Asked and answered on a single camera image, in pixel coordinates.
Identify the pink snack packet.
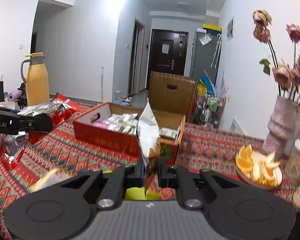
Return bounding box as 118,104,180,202
93,121,109,129

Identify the pink ribbed flower vase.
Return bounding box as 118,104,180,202
262,96,300,160

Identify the white leaning board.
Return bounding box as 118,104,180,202
229,118,247,135

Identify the blue pet food bowl stand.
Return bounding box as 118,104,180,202
113,90,132,106

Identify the large red snack bag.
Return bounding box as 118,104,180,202
0,93,83,171

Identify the colourful patterned tablecloth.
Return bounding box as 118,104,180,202
0,101,300,240

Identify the yellow thermos jug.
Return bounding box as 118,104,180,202
20,52,50,106

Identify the silver brown snack bag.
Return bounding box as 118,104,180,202
136,100,161,196

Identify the grey refrigerator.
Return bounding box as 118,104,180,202
190,28,222,85

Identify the red cardboard snack box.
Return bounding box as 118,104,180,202
72,102,186,165

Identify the plate of orange peels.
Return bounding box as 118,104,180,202
235,145,283,191

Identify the cluttered wire storage rack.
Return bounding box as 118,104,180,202
192,71,226,129

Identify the speckled white vase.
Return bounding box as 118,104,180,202
284,147,300,209

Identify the white snack packet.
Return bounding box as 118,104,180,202
107,113,138,132

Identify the white mop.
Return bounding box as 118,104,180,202
101,67,104,102

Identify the purple yoga mat roll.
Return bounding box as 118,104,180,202
7,89,24,101

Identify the dark entrance door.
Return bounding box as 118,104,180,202
146,29,189,90

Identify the green snack packet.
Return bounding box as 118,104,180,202
103,169,162,201

